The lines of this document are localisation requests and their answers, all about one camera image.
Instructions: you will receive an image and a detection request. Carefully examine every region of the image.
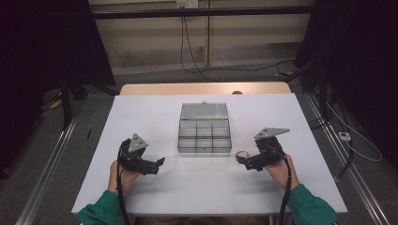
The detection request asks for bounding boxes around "person's left hand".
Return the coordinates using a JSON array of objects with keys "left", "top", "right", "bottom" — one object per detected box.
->
[{"left": 107, "top": 160, "right": 142, "bottom": 196}]

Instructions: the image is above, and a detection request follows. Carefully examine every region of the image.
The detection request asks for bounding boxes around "dark curtain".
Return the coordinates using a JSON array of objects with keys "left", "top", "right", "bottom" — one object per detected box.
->
[
  {"left": 294, "top": 0, "right": 398, "bottom": 162},
  {"left": 0, "top": 0, "right": 117, "bottom": 180}
]

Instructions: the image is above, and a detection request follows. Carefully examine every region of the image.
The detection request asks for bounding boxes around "black floor cable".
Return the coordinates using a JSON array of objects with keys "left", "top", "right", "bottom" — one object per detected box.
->
[{"left": 337, "top": 102, "right": 357, "bottom": 180}]

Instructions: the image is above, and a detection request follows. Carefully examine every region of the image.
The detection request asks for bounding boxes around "black metal stand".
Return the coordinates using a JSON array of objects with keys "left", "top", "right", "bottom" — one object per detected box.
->
[
  {"left": 58, "top": 72, "right": 120, "bottom": 131},
  {"left": 281, "top": 58, "right": 333, "bottom": 124}
]

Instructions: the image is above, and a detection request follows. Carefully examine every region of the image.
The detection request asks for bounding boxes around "right hand-held gripper black cable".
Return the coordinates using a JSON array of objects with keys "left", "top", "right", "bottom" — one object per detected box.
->
[{"left": 265, "top": 144, "right": 294, "bottom": 225}]

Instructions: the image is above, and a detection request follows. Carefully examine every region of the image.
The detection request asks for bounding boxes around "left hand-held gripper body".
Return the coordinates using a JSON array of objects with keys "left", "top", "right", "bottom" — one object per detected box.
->
[{"left": 117, "top": 133, "right": 161, "bottom": 175}]

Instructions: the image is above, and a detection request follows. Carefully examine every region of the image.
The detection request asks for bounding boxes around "white wall socket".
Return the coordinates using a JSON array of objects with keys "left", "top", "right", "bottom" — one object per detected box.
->
[{"left": 176, "top": 0, "right": 200, "bottom": 9}]

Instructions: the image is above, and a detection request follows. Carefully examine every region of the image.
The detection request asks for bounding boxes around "black hanging wall cable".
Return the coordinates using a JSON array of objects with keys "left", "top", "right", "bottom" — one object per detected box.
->
[
  {"left": 183, "top": 16, "right": 296, "bottom": 75},
  {"left": 179, "top": 16, "right": 221, "bottom": 83}
]

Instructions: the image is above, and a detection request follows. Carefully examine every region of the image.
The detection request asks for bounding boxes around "hand-held gripper black cable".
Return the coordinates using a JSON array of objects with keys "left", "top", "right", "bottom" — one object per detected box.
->
[
  {"left": 265, "top": 144, "right": 294, "bottom": 225},
  {"left": 115, "top": 140, "right": 131, "bottom": 225}
]

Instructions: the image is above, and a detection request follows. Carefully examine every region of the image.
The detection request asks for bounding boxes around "left hand-held gripper black cable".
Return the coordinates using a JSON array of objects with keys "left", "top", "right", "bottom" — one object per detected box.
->
[{"left": 115, "top": 140, "right": 131, "bottom": 225}]

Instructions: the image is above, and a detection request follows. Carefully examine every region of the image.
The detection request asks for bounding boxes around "white table cover sheet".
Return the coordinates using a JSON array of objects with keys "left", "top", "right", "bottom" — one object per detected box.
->
[{"left": 70, "top": 93, "right": 348, "bottom": 218}]

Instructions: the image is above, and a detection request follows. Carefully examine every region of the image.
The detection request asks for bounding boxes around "person's right hand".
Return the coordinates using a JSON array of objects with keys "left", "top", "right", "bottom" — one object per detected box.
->
[{"left": 264, "top": 154, "right": 301, "bottom": 191}]

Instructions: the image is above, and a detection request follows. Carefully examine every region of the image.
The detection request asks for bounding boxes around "wooden table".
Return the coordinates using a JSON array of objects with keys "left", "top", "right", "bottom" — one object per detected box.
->
[{"left": 119, "top": 82, "right": 292, "bottom": 97}]

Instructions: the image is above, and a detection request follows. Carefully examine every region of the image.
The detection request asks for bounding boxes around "black horizontal metal bar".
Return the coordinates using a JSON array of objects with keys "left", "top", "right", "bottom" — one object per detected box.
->
[{"left": 90, "top": 5, "right": 314, "bottom": 21}]

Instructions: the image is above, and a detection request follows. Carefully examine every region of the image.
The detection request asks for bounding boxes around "aluminium floor rail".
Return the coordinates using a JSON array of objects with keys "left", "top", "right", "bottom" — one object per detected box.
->
[
  {"left": 304, "top": 93, "right": 391, "bottom": 225},
  {"left": 14, "top": 114, "right": 80, "bottom": 225}
]

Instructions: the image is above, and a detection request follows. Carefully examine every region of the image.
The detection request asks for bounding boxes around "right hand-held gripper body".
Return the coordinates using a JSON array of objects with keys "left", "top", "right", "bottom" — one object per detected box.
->
[{"left": 246, "top": 127, "right": 291, "bottom": 173}]

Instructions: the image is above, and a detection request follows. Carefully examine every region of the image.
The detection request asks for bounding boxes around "white floor cable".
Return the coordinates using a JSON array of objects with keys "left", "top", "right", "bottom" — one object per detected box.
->
[{"left": 326, "top": 100, "right": 384, "bottom": 163}]

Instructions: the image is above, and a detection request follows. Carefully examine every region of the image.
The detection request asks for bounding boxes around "clear plastic compartment box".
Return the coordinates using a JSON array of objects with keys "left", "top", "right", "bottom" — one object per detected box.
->
[{"left": 176, "top": 100, "right": 233, "bottom": 155}]

